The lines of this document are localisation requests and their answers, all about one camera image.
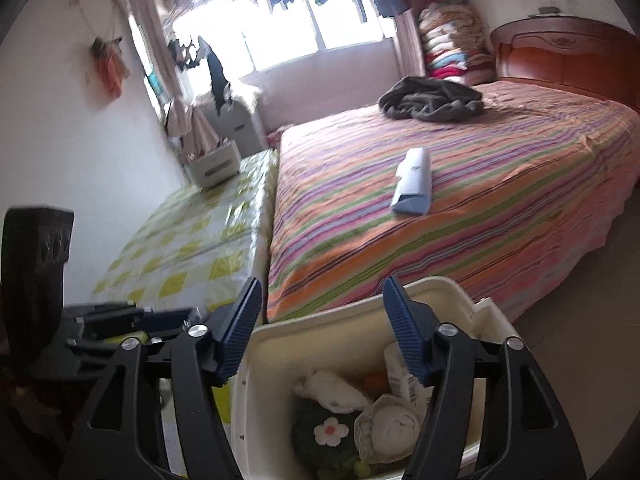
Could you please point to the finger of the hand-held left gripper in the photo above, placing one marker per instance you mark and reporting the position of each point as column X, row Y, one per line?
column 170, row 321

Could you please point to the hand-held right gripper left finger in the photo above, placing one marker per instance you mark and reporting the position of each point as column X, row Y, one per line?
column 240, row 330

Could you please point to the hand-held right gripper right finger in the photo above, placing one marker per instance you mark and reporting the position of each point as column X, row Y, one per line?
column 407, row 335

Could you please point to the white cardboard carton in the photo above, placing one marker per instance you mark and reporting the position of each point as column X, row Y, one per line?
column 395, row 370

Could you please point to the white plastic bin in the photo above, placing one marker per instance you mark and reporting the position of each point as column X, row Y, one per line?
column 280, row 350

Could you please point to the green plush toy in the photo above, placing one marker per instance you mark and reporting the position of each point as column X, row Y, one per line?
column 310, row 445

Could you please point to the striped bedsheet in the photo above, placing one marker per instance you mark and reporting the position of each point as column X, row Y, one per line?
column 450, row 240

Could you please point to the white and blue paper pack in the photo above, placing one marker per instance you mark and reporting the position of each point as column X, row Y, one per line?
column 412, row 180

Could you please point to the white plastic basket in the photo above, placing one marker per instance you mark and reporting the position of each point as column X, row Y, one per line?
column 215, row 167

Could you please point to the beige hanging clothes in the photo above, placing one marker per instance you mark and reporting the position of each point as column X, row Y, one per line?
column 197, row 135

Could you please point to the white washing machine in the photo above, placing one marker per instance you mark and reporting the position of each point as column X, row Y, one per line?
column 240, row 125

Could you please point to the grey blanket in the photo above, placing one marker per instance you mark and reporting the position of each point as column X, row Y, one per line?
column 430, row 100

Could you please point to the pink curtain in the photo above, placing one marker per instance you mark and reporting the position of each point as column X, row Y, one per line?
column 150, row 35
column 410, row 40

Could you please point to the black hanging garment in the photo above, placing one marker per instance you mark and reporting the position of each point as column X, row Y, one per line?
column 217, row 70

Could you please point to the stack of folded quilts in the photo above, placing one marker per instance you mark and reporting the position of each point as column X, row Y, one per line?
column 450, row 35

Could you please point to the wooden bed headboard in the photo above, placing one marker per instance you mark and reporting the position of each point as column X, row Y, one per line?
column 565, row 60

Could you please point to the orange cloth on wall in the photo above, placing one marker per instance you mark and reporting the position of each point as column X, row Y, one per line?
column 112, row 70

